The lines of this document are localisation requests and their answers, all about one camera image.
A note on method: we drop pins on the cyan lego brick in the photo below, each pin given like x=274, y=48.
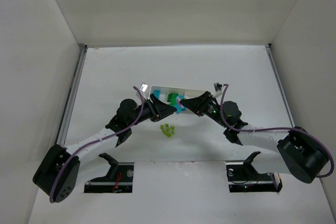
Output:
x=157, y=93

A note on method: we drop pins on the white three-compartment tray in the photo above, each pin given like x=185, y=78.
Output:
x=187, y=93

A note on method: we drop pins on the small green cyan lego stack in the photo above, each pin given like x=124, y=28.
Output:
x=179, y=107

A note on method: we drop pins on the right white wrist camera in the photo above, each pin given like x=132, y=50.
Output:
x=218, y=90

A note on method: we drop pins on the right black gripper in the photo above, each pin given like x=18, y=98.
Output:
x=205, y=104

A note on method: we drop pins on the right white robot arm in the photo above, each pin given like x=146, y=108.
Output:
x=297, y=152

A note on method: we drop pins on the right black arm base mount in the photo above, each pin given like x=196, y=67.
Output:
x=243, y=178

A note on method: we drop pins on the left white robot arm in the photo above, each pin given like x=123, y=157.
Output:
x=61, y=167

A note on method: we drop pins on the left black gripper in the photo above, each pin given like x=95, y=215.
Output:
x=153, y=109

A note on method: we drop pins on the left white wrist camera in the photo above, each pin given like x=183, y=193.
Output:
x=142, y=91

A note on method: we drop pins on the lime small lego pile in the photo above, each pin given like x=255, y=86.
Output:
x=167, y=130

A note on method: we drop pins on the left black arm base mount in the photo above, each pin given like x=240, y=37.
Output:
x=117, y=180

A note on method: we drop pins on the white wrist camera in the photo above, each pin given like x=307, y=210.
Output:
x=142, y=91
x=218, y=90

